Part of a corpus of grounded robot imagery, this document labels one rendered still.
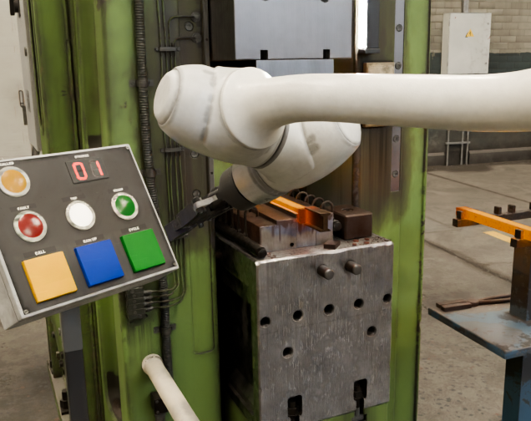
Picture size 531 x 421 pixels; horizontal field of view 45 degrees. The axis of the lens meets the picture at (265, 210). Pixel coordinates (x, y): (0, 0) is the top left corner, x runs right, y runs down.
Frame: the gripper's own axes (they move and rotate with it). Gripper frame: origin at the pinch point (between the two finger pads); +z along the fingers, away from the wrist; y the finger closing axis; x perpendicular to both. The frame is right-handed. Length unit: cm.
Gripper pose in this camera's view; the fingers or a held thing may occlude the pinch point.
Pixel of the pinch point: (180, 226)
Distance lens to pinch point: 115.4
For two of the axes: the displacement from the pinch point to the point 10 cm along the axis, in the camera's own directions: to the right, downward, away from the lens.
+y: 6.5, -1.8, 7.3
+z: -6.5, 3.7, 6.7
